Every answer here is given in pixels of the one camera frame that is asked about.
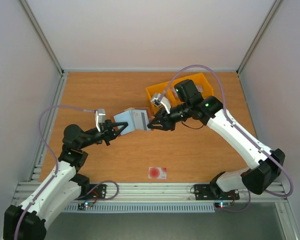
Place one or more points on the circuit board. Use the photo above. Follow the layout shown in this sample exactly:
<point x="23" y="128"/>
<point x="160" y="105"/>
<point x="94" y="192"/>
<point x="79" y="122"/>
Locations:
<point x="222" y="205"/>
<point x="86" y="205"/>

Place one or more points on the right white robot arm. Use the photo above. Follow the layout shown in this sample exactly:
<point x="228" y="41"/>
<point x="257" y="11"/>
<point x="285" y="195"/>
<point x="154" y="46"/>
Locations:
<point x="263" y="163"/>

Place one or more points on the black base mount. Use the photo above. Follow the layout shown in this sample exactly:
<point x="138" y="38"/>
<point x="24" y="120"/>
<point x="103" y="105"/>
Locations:
<point x="99" y="192"/>
<point x="208" y="192"/>

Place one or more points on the left circuit board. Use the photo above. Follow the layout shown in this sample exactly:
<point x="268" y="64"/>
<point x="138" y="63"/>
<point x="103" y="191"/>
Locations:
<point x="86" y="205"/>

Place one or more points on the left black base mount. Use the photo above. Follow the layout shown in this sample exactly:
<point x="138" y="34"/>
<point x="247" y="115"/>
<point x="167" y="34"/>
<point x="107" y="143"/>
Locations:
<point x="99" y="192"/>

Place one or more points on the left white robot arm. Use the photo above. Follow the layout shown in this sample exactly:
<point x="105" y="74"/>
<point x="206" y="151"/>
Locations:
<point x="33" y="217"/>

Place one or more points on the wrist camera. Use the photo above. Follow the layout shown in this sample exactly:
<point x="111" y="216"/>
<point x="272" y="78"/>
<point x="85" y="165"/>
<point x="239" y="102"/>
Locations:
<point x="159" y="100"/>
<point x="100" y="117"/>

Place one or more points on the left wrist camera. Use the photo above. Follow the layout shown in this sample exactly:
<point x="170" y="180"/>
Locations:
<point x="100" y="117"/>

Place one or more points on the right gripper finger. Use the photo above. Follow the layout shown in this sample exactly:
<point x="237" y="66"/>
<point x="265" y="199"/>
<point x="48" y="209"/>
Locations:
<point x="156" y="119"/>
<point x="158" y="127"/>

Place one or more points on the grey white card stack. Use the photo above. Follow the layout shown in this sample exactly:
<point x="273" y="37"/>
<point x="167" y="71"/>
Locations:
<point x="200" y="88"/>

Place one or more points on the red circle card stack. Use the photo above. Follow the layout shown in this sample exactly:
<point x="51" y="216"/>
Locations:
<point x="174" y="92"/>

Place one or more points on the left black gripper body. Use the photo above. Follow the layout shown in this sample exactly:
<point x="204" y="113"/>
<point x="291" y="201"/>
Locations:
<point x="106" y="133"/>

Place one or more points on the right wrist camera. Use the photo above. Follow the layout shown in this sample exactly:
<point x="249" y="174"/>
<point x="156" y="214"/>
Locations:
<point x="159" y="100"/>

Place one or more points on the brown leather card holder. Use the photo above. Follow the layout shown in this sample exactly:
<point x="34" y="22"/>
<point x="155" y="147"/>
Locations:
<point x="127" y="116"/>

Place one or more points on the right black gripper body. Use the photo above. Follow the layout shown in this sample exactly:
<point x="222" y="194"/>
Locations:
<point x="167" y="120"/>

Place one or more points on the right circuit board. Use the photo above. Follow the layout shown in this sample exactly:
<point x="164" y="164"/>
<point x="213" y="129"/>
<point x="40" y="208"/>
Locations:
<point x="222" y="205"/>

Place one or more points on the grey slotted cable duct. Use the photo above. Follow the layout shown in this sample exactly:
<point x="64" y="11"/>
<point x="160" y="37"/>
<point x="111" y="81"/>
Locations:
<point x="126" y="208"/>

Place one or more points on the aluminium front rail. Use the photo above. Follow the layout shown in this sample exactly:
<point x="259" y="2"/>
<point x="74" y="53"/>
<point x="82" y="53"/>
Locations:
<point x="156" y="192"/>

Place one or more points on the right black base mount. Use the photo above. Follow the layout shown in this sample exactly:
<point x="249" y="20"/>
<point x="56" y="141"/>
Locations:
<point x="208" y="192"/>

